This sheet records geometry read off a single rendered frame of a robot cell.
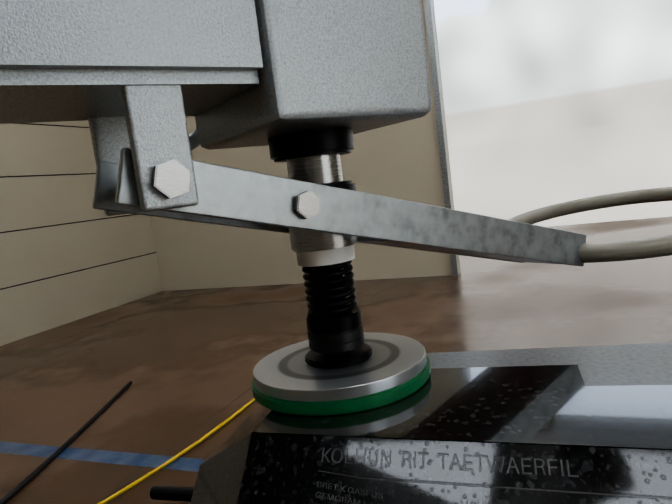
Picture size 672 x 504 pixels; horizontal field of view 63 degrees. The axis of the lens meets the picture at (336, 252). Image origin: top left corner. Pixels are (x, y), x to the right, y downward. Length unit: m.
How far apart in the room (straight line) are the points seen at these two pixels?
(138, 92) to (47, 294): 5.65
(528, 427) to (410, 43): 0.40
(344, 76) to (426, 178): 5.08
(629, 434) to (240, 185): 0.41
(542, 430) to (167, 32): 0.47
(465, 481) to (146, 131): 0.40
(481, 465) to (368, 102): 0.36
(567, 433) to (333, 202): 0.32
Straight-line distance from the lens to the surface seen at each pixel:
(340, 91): 0.56
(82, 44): 0.49
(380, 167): 5.76
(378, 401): 0.61
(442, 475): 0.53
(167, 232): 7.10
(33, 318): 6.02
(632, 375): 0.68
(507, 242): 0.79
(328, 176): 0.64
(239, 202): 0.55
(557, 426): 0.56
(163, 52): 0.51
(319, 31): 0.57
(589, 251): 0.92
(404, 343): 0.72
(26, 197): 6.07
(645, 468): 0.53
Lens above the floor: 1.04
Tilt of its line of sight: 7 degrees down
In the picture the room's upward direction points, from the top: 7 degrees counter-clockwise
